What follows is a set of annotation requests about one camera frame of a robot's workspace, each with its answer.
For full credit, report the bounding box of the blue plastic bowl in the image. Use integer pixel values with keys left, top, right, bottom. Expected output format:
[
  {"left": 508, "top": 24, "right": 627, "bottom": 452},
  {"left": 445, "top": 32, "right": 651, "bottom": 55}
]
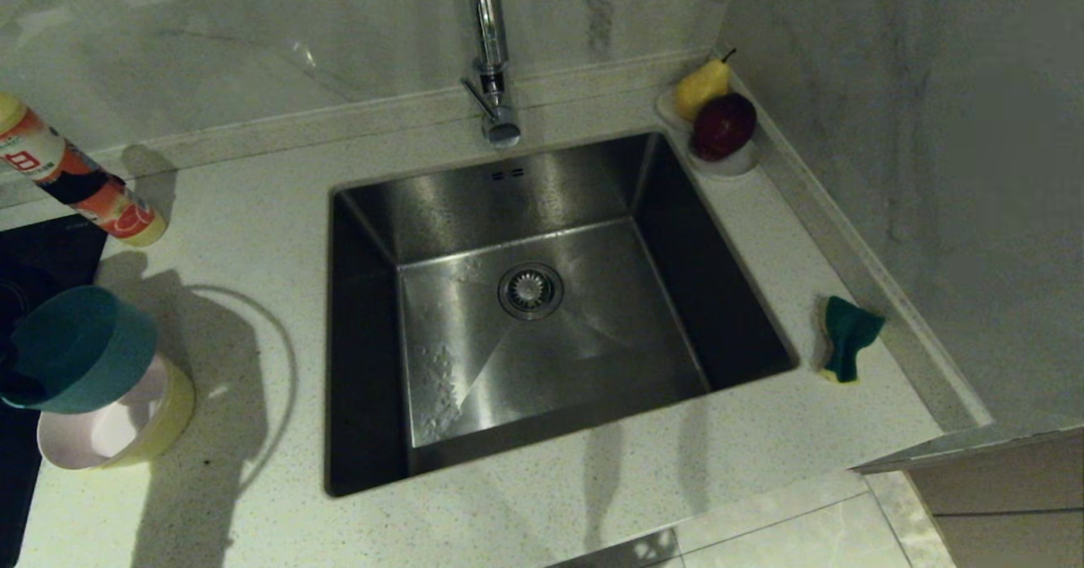
[{"left": 0, "top": 285, "right": 159, "bottom": 415}]

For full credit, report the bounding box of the pink plastic bowl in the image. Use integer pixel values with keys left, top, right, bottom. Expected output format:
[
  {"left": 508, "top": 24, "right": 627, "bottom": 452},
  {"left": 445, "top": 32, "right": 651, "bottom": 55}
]
[{"left": 36, "top": 352, "right": 170, "bottom": 471}]

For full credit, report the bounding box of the yellow plastic bowl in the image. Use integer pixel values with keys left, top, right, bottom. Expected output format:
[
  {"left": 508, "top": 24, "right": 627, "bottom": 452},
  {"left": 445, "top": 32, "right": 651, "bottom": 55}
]
[{"left": 93, "top": 355, "right": 196, "bottom": 470}]

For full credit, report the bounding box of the orange white dish soap bottle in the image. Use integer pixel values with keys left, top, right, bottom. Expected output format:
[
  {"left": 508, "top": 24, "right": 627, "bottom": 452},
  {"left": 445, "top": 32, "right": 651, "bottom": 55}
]
[{"left": 0, "top": 92, "right": 169, "bottom": 249}]

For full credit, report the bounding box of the green and yellow sponge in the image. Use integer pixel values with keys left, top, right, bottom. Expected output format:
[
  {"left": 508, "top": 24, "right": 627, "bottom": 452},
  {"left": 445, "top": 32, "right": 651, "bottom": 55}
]
[{"left": 820, "top": 295, "right": 887, "bottom": 384}]

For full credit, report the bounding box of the chrome faucet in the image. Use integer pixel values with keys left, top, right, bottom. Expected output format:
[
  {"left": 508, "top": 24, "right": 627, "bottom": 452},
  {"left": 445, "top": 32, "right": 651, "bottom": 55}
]
[{"left": 462, "top": 0, "right": 523, "bottom": 148}]

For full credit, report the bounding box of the stainless steel sink basin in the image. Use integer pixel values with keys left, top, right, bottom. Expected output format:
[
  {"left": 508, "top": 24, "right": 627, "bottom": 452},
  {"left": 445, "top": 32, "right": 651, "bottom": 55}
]
[{"left": 324, "top": 132, "right": 799, "bottom": 498}]

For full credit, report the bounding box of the black induction cooktop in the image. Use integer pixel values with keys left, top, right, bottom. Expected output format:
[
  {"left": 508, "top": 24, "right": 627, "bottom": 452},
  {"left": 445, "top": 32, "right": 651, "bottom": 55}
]
[{"left": 0, "top": 215, "right": 109, "bottom": 568}]

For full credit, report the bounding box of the round metal drain strainer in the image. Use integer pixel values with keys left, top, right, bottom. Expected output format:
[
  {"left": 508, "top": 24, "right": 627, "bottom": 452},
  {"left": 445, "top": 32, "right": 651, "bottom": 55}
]
[{"left": 497, "top": 262, "right": 565, "bottom": 322}]

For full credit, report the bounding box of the yellow pear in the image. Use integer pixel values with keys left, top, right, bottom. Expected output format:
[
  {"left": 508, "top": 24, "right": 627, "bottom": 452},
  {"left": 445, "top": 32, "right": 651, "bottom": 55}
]
[{"left": 673, "top": 47, "right": 736, "bottom": 122}]

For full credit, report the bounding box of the small white fruit dish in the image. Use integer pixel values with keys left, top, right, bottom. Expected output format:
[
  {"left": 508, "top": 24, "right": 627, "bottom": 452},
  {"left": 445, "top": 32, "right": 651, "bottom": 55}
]
[{"left": 655, "top": 85, "right": 761, "bottom": 180}]

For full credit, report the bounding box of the dark red apple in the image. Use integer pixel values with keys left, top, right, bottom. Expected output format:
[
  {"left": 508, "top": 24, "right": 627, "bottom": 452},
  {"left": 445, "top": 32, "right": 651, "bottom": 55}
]
[{"left": 691, "top": 91, "right": 760, "bottom": 162}]

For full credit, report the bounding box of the beige wooden cabinet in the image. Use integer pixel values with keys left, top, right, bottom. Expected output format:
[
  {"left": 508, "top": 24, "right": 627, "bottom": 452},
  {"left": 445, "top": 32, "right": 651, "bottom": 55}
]
[{"left": 906, "top": 433, "right": 1084, "bottom": 568}]

